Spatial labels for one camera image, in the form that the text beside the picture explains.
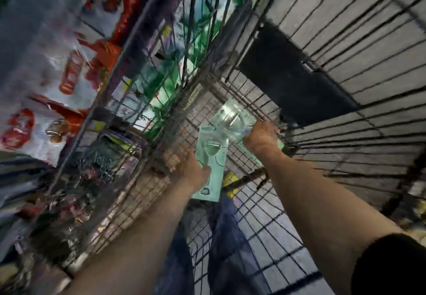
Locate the person's left fingers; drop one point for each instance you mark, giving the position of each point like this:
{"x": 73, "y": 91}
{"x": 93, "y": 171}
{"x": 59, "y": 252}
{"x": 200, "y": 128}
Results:
{"x": 204, "y": 173}

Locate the person's right hand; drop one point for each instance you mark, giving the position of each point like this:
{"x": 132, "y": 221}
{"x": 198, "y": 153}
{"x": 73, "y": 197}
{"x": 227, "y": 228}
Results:
{"x": 261, "y": 136}

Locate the wide green blister pack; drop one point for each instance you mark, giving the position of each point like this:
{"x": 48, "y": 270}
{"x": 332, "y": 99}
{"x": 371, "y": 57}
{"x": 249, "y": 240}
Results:
{"x": 233, "y": 120}

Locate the pile of red white packets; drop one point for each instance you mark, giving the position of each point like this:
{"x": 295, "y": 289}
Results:
{"x": 66, "y": 71}

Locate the person's right fingers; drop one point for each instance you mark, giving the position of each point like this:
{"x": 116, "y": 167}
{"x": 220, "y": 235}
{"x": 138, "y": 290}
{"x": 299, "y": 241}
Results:
{"x": 249, "y": 135}

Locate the black sleeve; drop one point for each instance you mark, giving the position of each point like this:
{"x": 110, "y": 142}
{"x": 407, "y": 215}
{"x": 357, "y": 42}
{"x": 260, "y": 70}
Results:
{"x": 392, "y": 264}

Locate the yellow tag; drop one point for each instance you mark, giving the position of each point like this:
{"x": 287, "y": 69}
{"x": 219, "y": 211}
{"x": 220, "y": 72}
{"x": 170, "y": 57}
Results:
{"x": 230, "y": 181}

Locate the pile of green leaf packets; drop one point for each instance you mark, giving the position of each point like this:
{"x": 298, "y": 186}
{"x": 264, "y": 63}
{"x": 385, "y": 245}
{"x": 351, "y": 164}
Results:
{"x": 166, "y": 81}

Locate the black floor mat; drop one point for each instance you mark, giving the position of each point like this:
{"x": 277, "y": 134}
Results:
{"x": 293, "y": 78}

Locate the long green blister pack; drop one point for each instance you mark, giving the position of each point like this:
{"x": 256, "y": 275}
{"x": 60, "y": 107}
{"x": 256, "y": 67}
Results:
{"x": 213, "y": 151}

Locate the person's left forearm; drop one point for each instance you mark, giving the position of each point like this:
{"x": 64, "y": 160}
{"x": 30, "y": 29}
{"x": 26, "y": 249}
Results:
{"x": 139, "y": 241}

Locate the pile of small mixed goods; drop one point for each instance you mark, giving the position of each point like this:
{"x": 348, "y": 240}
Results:
{"x": 83, "y": 178}

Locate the blue jeans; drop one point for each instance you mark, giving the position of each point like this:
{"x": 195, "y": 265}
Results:
{"x": 226, "y": 254}

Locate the person's left hand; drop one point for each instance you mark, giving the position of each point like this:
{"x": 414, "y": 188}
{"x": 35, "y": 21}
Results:
{"x": 190, "y": 173}

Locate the person's right forearm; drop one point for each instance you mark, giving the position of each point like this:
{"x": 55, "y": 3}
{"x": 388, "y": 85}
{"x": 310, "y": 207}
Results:
{"x": 312, "y": 205}

